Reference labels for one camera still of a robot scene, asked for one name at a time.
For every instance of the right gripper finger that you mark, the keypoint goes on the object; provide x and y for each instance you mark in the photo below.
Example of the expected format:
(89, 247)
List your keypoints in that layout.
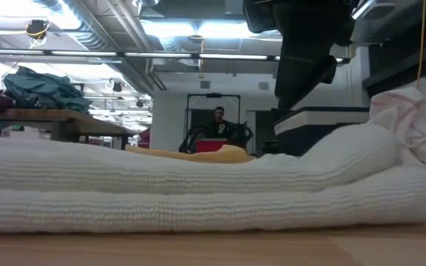
(298, 81)

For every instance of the orange towel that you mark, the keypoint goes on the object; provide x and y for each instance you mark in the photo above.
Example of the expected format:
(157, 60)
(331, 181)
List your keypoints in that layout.
(216, 156)

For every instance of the white red-checked towel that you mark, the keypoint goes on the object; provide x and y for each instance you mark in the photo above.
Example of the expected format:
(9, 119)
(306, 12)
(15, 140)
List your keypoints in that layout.
(420, 129)

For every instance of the white waffle-weave towel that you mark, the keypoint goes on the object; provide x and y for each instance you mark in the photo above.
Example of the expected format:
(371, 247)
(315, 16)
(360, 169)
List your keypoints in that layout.
(161, 184)

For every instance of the blue fabric bin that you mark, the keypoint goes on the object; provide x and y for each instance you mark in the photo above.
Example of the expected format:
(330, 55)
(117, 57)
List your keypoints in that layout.
(320, 122)

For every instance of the black background robot arms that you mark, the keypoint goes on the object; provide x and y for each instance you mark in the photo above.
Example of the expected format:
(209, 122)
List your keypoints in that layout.
(194, 134)

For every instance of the red chairs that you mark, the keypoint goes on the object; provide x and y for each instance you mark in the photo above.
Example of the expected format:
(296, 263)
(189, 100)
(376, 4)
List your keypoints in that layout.
(144, 138)

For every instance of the black ceiling spotlight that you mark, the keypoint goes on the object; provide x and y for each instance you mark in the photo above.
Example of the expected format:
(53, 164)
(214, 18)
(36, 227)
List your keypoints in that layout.
(117, 86)

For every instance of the long linear ceiling light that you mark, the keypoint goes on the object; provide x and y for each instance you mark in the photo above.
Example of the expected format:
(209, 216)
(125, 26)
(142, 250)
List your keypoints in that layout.
(87, 53)

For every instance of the wooden-top rolling workbench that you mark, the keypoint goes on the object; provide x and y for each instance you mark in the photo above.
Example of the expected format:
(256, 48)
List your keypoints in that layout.
(50, 116)

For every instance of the teal cloth pile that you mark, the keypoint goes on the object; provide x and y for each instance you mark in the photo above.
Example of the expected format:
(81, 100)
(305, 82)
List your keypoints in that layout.
(43, 88)

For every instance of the grey wall vent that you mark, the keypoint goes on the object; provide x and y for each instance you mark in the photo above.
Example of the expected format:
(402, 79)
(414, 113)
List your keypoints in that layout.
(205, 84)
(263, 85)

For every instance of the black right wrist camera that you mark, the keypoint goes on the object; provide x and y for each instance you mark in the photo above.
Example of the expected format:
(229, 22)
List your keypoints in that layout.
(259, 14)

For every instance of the black metal station frame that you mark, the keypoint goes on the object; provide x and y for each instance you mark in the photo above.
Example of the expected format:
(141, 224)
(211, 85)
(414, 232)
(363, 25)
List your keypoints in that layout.
(213, 95)

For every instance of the silver ceiling air duct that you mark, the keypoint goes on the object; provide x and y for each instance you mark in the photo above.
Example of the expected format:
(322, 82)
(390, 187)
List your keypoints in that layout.
(91, 37)

